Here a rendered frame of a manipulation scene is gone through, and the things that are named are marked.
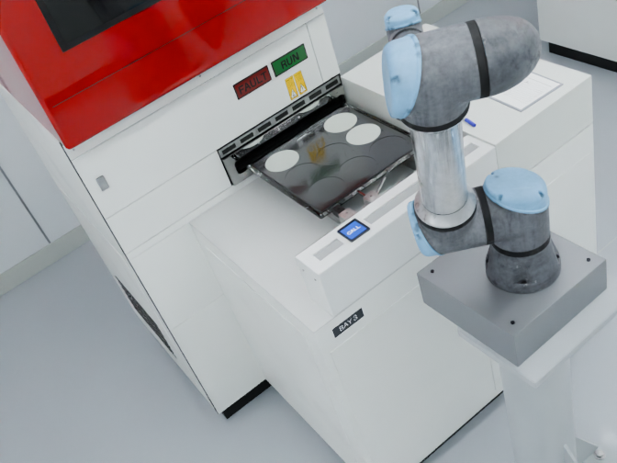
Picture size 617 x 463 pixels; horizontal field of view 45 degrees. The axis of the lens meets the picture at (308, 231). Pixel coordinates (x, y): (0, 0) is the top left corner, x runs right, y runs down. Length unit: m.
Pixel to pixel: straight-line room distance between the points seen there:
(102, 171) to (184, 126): 0.25
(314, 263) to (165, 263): 0.65
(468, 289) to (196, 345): 1.09
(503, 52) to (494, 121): 0.84
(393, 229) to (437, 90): 0.66
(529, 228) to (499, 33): 0.47
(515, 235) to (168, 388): 1.76
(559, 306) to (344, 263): 0.46
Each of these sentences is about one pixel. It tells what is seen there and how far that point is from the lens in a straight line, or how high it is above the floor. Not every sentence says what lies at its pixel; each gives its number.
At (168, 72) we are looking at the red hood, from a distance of 1.94.
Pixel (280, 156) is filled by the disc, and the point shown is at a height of 0.90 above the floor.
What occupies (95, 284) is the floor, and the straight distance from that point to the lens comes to 3.55.
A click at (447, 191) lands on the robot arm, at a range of 1.34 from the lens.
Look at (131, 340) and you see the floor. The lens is 3.18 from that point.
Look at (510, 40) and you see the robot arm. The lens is 1.14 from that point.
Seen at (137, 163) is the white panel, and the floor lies 1.07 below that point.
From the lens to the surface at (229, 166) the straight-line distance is 2.16.
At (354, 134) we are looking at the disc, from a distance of 2.14.
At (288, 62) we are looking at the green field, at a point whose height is 1.10.
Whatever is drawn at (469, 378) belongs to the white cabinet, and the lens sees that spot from 2.27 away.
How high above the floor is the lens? 2.07
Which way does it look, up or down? 39 degrees down
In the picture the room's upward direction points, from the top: 20 degrees counter-clockwise
